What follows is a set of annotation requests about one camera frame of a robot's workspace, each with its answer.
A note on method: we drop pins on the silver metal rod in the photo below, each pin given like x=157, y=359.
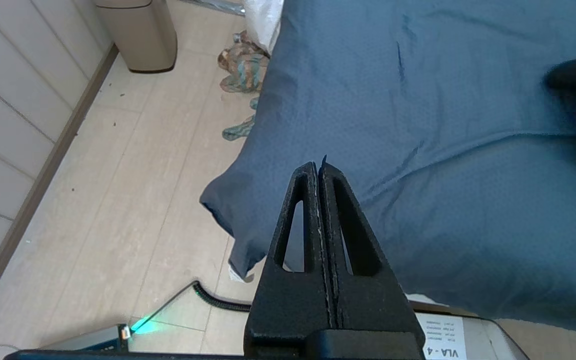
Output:
x=218, y=6

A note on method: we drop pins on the white duvet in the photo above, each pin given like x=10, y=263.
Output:
x=263, y=22

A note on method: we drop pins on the teal striped fabric piece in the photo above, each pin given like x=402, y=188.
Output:
x=240, y=130

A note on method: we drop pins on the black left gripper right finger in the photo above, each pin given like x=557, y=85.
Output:
x=368, y=305

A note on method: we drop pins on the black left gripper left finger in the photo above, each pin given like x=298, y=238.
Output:
x=293, y=310

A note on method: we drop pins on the grey box with green light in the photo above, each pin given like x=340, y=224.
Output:
x=93, y=340

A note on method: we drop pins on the brown teal patterned fabric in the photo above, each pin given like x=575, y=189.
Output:
x=243, y=67

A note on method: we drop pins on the brown trash bin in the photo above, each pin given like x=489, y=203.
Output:
x=143, y=40

